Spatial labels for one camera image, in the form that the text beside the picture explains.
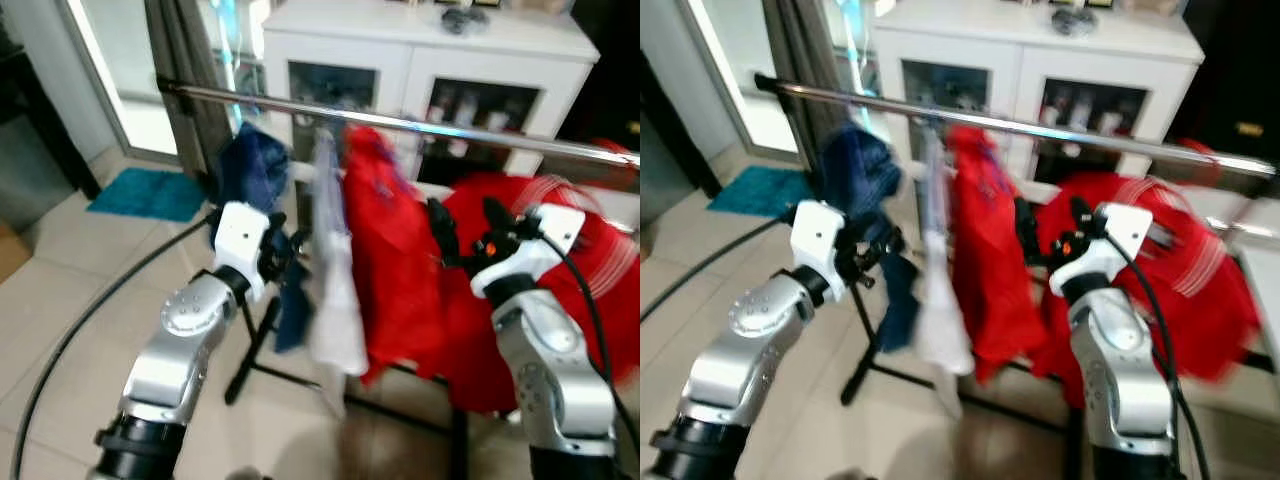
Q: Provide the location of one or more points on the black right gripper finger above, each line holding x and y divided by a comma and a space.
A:
1080, 215
497, 215
443, 232
1028, 232

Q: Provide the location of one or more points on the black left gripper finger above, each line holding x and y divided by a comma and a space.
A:
295, 240
293, 276
884, 240
880, 278

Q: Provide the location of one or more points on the red garment white stripes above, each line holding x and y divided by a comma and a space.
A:
600, 300
1200, 290

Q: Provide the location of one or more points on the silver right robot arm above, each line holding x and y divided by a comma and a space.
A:
545, 350
1120, 350

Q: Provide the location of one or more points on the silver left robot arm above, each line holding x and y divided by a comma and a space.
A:
740, 370
175, 350

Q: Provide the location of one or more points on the red shirt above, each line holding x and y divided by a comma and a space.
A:
990, 250
390, 250

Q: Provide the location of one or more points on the plain white T-shirt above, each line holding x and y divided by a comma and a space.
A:
940, 300
335, 300

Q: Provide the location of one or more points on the navy blue garment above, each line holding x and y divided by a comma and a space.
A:
250, 165
855, 170

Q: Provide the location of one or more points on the teal floor mat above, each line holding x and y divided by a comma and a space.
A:
765, 190
150, 195

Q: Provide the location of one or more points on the metal clothes rack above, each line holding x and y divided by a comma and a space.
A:
250, 98
850, 96

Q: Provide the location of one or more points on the white glass-door cabinet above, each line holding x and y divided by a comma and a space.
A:
420, 40
1030, 40

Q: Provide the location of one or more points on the dark grey curtain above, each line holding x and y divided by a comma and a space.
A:
800, 50
180, 50

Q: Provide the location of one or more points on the white framed glass door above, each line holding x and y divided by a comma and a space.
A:
130, 60
740, 60

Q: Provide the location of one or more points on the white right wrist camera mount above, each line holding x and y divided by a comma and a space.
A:
520, 262
1095, 262

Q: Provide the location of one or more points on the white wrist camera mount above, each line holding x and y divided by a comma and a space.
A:
238, 240
815, 240
520, 262
1095, 262

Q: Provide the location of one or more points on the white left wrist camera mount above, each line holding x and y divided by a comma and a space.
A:
815, 240
238, 240

